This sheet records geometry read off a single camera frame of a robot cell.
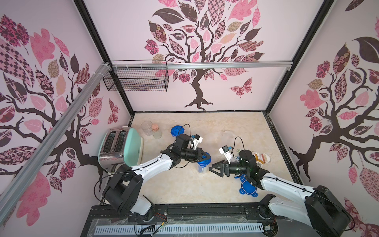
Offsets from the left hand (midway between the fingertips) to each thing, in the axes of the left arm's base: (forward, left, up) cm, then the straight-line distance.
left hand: (208, 160), depth 78 cm
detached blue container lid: (-11, -22, -13) cm, 27 cm away
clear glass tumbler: (+33, +43, -10) cm, 55 cm away
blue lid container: (-3, +3, -1) cm, 4 cm away
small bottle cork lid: (+26, +34, -4) cm, 43 cm away
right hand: (-5, -1, 0) cm, 5 cm away
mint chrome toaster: (+9, +50, +1) cm, 51 cm away
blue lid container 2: (+21, +19, 0) cm, 28 cm away
